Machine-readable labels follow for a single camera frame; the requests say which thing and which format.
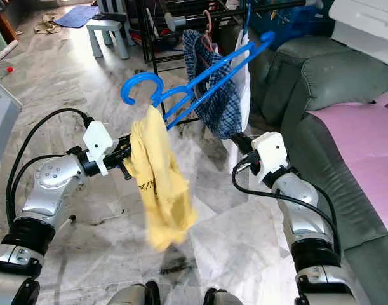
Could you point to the black metal drying rack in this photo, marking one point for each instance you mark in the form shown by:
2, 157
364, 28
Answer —
162, 25

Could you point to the grey robot left leg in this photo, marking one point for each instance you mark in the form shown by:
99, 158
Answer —
133, 295

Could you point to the white shirt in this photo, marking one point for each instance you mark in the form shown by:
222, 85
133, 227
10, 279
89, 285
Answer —
244, 89

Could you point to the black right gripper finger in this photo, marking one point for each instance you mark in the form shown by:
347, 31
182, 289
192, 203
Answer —
240, 141

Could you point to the blue plastic hanger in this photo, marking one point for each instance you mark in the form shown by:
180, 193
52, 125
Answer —
247, 16
244, 54

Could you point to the blue floor mat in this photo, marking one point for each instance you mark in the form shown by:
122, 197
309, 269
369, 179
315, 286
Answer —
76, 16

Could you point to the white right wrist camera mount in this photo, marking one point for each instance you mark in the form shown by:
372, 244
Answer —
270, 151

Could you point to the small red ball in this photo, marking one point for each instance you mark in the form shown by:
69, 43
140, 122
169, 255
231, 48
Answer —
9, 68

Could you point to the white drawer cabinet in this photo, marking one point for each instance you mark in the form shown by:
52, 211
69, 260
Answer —
368, 28

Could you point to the yellow garment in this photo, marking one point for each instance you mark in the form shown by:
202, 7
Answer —
162, 190

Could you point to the blue plaid shirt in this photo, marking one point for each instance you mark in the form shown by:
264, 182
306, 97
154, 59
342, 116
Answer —
222, 114

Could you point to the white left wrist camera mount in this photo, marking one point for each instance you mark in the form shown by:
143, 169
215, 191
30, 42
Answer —
98, 143

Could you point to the pink blanket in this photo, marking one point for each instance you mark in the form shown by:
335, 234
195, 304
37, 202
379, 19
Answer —
362, 146

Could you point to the grey robot leg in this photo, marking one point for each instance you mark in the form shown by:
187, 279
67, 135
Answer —
133, 295
224, 297

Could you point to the grey robot right leg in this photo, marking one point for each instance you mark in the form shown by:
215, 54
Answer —
224, 297

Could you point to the beige crumpled cloth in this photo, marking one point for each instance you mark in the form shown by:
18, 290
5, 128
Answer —
47, 27

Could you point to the pink plastic hanger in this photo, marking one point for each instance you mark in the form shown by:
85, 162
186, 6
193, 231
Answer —
209, 25

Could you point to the green sofa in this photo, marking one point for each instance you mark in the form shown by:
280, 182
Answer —
327, 70

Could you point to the light blue kids chair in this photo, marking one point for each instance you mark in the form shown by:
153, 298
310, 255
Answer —
106, 27

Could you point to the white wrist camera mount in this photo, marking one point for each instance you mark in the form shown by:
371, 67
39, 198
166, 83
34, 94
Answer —
270, 151
98, 143

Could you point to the blue hard suitcase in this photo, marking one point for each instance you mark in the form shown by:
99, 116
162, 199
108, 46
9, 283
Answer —
289, 25

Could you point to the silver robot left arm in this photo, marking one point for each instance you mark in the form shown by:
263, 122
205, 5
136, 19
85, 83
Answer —
51, 184

